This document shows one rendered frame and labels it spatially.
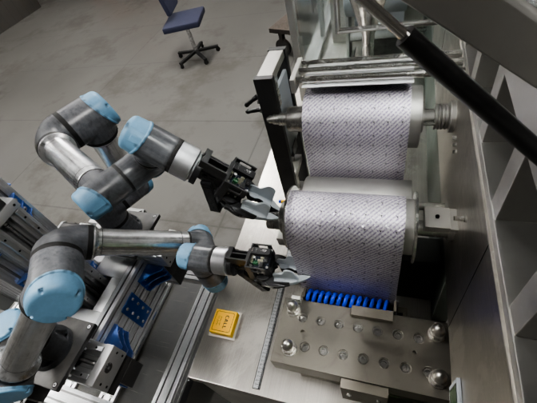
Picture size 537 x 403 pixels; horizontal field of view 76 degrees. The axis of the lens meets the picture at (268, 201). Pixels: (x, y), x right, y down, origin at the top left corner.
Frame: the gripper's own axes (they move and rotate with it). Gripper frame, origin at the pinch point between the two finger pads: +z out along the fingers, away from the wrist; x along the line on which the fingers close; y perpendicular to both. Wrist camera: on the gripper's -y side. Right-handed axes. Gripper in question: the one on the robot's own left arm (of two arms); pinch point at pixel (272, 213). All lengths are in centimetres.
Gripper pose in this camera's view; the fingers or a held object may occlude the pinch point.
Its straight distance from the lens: 78.0
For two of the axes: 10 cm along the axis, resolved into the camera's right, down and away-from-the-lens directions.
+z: 8.6, 4.6, 2.3
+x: 2.5, -7.7, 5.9
